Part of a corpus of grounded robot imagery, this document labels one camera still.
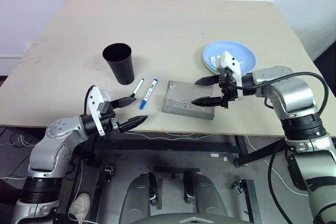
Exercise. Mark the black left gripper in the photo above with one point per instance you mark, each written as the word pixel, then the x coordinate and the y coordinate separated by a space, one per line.
pixel 110 121

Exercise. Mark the white floor tape strip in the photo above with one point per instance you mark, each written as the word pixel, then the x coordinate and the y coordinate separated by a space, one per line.
pixel 214 155

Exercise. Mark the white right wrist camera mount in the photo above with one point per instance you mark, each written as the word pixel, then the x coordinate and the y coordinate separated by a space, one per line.
pixel 231 61

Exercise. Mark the grey rounded leg shell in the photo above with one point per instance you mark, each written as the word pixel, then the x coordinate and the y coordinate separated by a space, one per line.
pixel 207 195
pixel 136 197

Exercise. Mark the grey torso cover with notch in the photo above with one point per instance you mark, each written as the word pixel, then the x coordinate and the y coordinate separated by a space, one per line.
pixel 162 220

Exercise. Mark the black floor frame crossbar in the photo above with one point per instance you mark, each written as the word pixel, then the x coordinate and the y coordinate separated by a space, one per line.
pixel 178 170

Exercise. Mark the white marker with black cap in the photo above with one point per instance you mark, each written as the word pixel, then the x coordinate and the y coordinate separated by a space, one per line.
pixel 138 85

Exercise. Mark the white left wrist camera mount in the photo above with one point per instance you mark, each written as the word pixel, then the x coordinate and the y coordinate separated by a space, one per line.
pixel 94 100

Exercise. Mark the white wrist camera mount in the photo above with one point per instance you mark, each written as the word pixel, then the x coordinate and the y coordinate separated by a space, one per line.
pixel 94 100
pixel 231 61

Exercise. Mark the black table frame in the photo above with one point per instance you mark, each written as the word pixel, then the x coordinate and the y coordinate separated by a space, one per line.
pixel 170 146

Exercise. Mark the light blue plate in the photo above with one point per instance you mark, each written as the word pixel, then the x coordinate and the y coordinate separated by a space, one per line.
pixel 236 49

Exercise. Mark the white marker with blue cap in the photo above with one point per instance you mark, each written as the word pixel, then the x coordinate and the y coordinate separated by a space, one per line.
pixel 148 94

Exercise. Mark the white tissue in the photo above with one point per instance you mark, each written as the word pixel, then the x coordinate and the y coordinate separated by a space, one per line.
pixel 214 59

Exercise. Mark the black floor frame bar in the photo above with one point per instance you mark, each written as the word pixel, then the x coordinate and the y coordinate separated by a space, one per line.
pixel 98 192
pixel 250 197

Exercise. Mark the white sneaker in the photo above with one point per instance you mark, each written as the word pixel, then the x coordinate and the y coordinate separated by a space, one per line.
pixel 81 204

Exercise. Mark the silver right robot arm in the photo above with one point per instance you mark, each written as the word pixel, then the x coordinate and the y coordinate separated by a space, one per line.
pixel 288 95

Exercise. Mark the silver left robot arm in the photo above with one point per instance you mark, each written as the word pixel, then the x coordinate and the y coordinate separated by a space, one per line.
pixel 60 129

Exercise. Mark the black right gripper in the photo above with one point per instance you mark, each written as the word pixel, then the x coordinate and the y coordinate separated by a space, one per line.
pixel 228 87

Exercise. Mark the black plastic cup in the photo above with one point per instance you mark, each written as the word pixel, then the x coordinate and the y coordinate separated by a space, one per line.
pixel 123 66

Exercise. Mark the grey translucent glasses case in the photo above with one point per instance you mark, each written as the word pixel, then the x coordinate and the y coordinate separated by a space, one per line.
pixel 181 103

